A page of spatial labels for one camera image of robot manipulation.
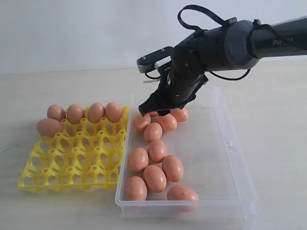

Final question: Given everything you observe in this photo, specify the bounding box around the brown egg front left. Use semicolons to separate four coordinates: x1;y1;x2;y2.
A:
124;176;147;201

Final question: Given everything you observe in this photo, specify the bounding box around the brown egg upper middle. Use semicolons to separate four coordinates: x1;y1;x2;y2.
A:
143;123;163;142

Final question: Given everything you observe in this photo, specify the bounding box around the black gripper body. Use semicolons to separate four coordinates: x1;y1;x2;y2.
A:
152;65;208;109

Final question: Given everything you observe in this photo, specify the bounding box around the clear plastic container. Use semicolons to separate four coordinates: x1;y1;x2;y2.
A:
115;87;261;230

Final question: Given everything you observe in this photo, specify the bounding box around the brown egg far left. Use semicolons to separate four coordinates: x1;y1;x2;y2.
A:
149;111;158;117

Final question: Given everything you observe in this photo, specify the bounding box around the yellow plastic egg tray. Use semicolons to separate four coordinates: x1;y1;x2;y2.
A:
18;106;130;193

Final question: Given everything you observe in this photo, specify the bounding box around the brown egg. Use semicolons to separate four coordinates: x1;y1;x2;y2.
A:
149;111;158;117
128;147;149;173
148;139;167;163
167;185;199;212
143;123;163;142
143;165;167;193
124;176;147;201
133;114;151;132

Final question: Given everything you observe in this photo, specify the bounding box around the brown egg upper left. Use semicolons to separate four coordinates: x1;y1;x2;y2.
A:
133;114;151;132

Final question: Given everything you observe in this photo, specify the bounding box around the brown egg centre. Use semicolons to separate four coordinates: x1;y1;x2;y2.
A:
148;139;167;163

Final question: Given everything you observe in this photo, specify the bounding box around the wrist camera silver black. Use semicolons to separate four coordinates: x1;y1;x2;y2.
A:
136;46;173;73

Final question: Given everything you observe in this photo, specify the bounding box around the brown egg front right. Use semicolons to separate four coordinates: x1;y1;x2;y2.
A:
167;185;199;212

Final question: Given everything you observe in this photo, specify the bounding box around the brown egg left middle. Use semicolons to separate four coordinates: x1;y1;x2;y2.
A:
128;147;149;173

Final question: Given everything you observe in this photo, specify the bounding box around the brown egg placed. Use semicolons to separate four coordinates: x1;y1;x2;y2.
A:
36;118;64;138
105;102;123;122
171;107;189;122
88;103;105;123
157;114;177;131
66;104;86;124
47;104;66;121

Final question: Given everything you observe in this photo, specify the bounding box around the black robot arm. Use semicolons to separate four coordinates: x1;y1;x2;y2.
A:
137;17;307;116

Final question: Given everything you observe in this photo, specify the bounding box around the brown egg lower middle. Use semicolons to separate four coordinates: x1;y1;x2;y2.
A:
143;165;167;193

